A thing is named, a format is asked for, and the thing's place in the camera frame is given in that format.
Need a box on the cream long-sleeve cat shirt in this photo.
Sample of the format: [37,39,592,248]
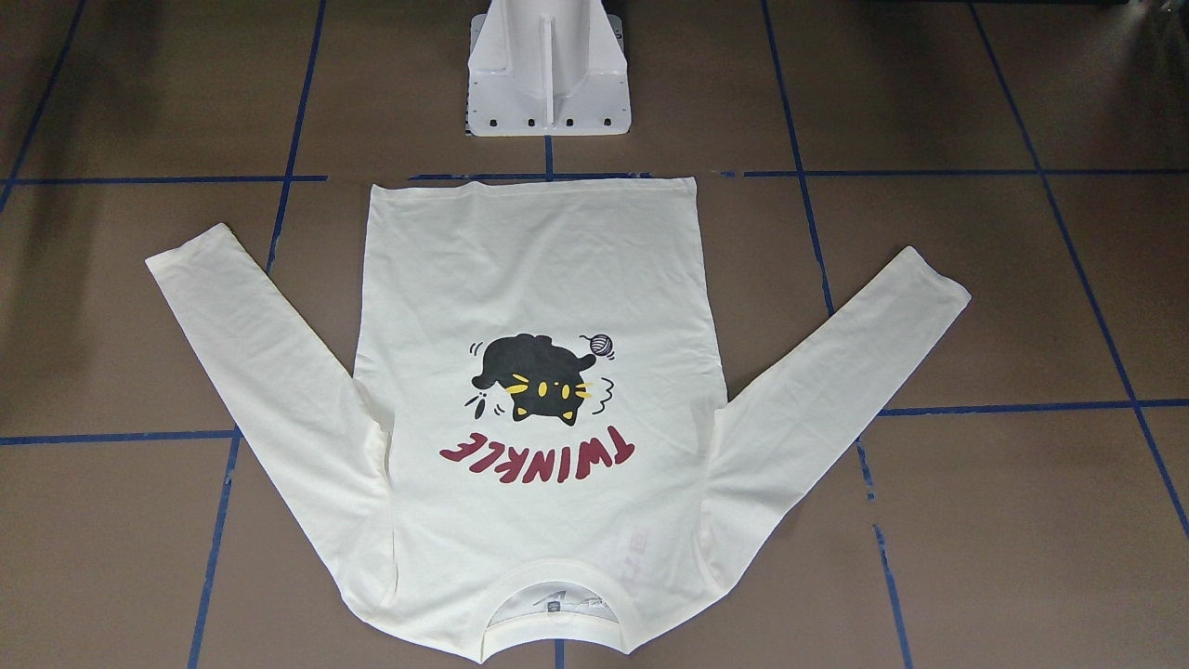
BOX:
[146,178,970,663]

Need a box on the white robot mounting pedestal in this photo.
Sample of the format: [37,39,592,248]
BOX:
[466,1,633,137]

